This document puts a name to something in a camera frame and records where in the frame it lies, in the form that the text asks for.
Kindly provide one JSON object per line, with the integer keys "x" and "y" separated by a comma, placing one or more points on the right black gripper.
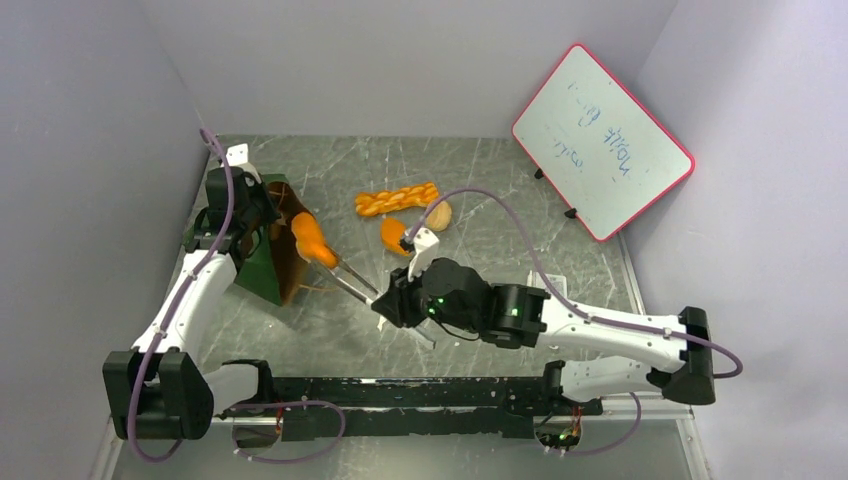
{"x": 395, "y": 302}

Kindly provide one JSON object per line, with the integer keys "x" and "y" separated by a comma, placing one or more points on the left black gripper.
{"x": 269, "y": 214}

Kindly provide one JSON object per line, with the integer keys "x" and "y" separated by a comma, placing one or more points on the green paper bag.
{"x": 275, "y": 271}

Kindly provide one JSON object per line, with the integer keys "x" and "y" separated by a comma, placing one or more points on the round pale fake bun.
{"x": 439, "y": 218}

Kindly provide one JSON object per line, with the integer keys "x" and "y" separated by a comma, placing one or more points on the braided fake bread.
{"x": 370, "y": 204}

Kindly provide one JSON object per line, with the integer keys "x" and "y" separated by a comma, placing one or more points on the long metal tweezers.
{"x": 352, "y": 282}

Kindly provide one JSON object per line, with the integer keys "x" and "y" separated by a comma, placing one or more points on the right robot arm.
{"x": 663, "y": 354}

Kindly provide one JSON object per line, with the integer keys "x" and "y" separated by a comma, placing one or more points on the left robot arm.
{"x": 155, "y": 389}

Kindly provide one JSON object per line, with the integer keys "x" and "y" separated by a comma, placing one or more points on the white printed card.
{"x": 549, "y": 282}

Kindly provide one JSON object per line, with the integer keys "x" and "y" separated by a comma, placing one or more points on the red framed whiteboard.
{"x": 605, "y": 154}

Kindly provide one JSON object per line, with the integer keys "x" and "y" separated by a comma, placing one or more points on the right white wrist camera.
{"x": 425, "y": 244}

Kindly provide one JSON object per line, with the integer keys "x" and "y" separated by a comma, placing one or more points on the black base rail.
{"x": 321, "y": 407}

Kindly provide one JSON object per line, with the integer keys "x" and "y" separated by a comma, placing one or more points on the aluminium frame rail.
{"x": 646, "y": 437}

